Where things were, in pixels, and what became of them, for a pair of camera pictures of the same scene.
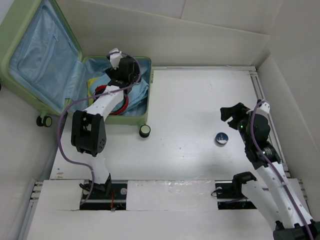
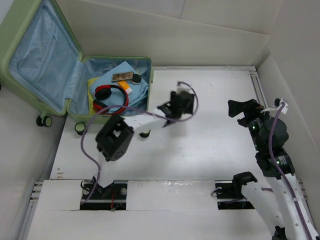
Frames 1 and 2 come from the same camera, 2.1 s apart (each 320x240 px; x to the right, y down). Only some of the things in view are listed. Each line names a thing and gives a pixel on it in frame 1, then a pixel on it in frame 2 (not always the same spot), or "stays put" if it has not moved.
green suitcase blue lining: (41, 65) stays put
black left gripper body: (113, 72) to (187, 111)
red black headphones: (101, 89) stays put
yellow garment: (89, 83) stays put
